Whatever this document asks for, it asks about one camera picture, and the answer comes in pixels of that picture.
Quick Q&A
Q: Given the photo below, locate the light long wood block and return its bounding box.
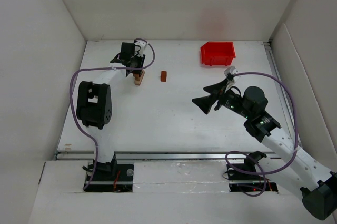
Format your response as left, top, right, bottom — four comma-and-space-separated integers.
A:
133, 71, 145, 86

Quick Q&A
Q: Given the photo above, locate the red plastic bin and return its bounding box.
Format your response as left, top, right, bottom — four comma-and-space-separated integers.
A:
201, 41, 236, 66

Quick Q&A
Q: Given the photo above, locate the reddish short wood block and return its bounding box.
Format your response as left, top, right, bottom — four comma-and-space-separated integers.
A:
160, 71, 167, 82

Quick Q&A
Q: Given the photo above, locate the reddish arch wood block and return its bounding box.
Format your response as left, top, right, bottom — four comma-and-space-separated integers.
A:
133, 70, 145, 81

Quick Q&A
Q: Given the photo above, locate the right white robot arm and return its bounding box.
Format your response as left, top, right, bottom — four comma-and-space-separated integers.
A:
192, 80, 336, 220

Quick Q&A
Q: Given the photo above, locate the white foam front panel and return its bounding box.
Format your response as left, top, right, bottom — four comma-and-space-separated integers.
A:
133, 161, 229, 193

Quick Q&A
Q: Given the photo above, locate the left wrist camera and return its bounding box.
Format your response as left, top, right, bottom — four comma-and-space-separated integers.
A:
134, 38, 148, 56

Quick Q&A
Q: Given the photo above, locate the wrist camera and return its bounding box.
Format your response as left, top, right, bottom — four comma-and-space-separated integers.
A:
134, 38, 148, 56
224, 66, 239, 81

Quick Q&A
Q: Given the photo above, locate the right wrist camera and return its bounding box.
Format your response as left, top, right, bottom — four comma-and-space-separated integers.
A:
224, 66, 239, 81

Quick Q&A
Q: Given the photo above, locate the aluminium right rail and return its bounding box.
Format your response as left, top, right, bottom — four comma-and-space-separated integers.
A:
263, 42, 295, 140

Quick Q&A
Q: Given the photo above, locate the aluminium rail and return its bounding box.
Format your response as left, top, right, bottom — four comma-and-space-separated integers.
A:
263, 42, 295, 140
55, 151, 288, 160

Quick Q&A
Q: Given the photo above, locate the aluminium front rail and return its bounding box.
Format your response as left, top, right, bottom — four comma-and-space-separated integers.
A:
55, 151, 288, 160

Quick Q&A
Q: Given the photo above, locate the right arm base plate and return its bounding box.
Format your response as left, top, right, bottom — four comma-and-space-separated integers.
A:
223, 163, 279, 195

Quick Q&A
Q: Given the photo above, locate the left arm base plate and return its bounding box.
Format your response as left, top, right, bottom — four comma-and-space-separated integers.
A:
83, 164, 134, 193

